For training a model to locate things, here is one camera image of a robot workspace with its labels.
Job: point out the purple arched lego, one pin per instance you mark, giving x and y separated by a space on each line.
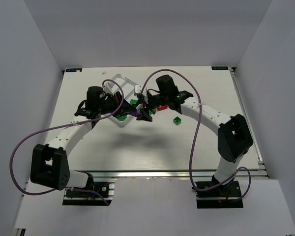
137 113

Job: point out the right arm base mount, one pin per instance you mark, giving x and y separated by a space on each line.
228 196

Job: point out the aluminium table frame rail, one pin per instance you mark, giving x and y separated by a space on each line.
149 174

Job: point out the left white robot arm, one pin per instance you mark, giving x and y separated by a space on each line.
49 164

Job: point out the blue label sticker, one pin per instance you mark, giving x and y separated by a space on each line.
73 70
219 68

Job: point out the left blue label sticker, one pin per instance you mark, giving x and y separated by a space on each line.
73 70

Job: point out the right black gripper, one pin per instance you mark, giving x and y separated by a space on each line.
147 107

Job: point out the right blue label sticker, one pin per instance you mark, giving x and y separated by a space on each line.
219 68

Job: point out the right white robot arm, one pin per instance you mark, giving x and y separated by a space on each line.
233 135

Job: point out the red lego brick right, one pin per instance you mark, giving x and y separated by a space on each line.
162 108

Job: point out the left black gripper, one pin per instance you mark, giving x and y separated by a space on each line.
120 103

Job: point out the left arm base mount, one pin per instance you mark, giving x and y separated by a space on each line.
95 193

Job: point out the white divided tray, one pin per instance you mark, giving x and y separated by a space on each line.
127 86

